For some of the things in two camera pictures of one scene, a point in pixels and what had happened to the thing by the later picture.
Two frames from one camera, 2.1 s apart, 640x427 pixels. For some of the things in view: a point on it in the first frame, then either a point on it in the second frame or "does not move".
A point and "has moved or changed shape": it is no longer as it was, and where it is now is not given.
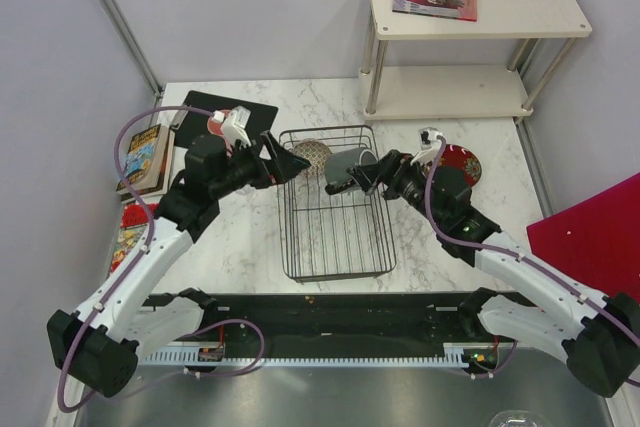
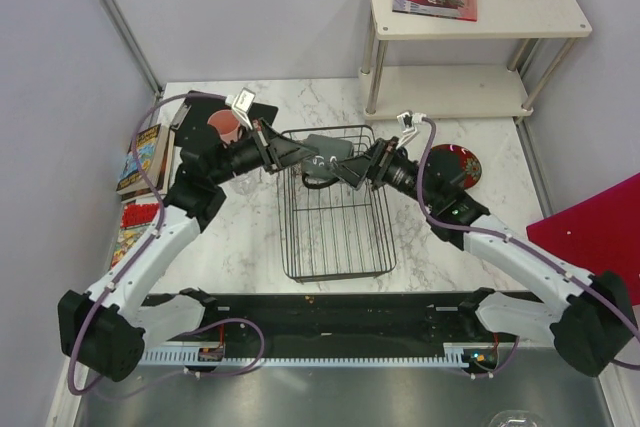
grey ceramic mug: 339,161 has moved or changed shape
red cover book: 133,223 does not move
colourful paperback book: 148,162 does not move
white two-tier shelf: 504,10 does not move
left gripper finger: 283,163 → 281,149
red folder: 596,241 does not move
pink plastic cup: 216,127 has moved or changed shape
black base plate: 324,319 does not move
